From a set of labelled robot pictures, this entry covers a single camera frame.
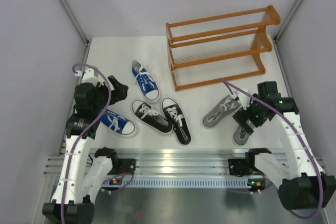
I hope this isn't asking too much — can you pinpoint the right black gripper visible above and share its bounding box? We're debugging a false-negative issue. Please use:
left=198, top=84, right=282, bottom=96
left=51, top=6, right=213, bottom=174
left=233, top=94, right=268, bottom=135

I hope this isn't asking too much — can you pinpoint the slotted cable duct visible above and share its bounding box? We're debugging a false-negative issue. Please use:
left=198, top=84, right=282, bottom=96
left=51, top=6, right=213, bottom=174
left=102, top=177, right=265, bottom=189

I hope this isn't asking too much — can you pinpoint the black sneaker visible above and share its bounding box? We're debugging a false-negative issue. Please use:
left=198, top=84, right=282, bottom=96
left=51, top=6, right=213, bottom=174
left=162, top=98, right=191, bottom=146
left=131, top=100, right=173, bottom=134

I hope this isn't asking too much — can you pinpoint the grey sneaker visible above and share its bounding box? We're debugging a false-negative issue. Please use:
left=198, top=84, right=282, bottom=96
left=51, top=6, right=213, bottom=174
left=233, top=125, right=250, bottom=146
left=202, top=95, right=241, bottom=129

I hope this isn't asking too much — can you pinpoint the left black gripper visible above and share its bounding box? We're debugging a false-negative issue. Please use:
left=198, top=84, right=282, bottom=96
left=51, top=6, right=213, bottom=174
left=91, top=76, right=128, bottom=114

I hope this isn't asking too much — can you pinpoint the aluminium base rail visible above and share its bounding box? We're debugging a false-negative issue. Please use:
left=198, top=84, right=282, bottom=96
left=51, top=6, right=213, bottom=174
left=43, top=148, right=328, bottom=180

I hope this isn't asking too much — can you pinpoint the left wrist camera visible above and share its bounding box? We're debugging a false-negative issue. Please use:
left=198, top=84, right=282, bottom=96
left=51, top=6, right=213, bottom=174
left=75, top=68, right=99, bottom=86

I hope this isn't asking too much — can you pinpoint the orange wooden shoe shelf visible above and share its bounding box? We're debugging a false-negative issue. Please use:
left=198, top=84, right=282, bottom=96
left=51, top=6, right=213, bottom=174
left=165, top=5, right=281, bottom=91

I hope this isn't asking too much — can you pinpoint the black sneaker right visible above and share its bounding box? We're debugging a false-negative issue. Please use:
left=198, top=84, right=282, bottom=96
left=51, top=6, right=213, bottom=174
left=162, top=98, right=191, bottom=146

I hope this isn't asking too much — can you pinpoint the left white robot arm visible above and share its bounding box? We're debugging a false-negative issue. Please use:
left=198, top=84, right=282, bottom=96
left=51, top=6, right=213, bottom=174
left=42, top=76, right=128, bottom=223

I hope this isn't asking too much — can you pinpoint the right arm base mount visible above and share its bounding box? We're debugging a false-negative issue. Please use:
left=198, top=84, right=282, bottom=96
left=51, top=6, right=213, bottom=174
left=228, top=158, right=251, bottom=177

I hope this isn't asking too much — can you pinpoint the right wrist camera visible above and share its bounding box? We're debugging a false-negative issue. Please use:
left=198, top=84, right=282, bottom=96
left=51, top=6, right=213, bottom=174
left=230, top=88, right=251, bottom=110

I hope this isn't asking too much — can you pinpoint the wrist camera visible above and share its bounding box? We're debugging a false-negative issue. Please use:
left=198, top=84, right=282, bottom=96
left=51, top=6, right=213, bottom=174
left=230, top=88, right=251, bottom=110
left=75, top=68, right=99, bottom=86

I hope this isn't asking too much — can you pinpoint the black sneaker left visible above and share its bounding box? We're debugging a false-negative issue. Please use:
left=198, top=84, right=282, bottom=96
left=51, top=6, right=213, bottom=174
left=131, top=100, right=173, bottom=134

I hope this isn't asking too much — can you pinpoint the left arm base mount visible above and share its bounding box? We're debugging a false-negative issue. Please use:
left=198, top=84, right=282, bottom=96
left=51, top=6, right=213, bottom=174
left=114, top=158, right=136, bottom=175

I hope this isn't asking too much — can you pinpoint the blue sneaker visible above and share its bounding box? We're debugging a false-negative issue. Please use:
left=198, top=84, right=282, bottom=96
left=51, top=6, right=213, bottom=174
left=132, top=60, right=160, bottom=104
left=100, top=110, right=137, bottom=137

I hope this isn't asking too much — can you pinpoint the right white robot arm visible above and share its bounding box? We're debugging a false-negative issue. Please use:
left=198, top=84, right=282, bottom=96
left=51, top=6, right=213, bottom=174
left=232, top=81, right=335, bottom=212

